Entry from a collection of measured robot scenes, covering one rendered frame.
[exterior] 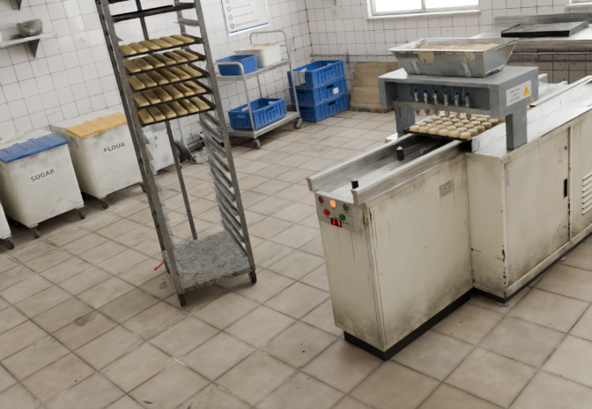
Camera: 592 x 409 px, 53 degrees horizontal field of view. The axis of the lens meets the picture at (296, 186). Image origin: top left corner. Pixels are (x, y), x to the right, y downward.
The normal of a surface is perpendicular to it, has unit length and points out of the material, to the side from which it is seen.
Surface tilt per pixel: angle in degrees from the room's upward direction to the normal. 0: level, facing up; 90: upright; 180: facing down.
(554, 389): 0
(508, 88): 90
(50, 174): 92
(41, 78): 90
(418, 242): 90
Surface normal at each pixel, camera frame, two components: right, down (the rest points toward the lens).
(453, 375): -0.15, -0.92
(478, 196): -0.76, 0.34
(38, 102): 0.70, 0.15
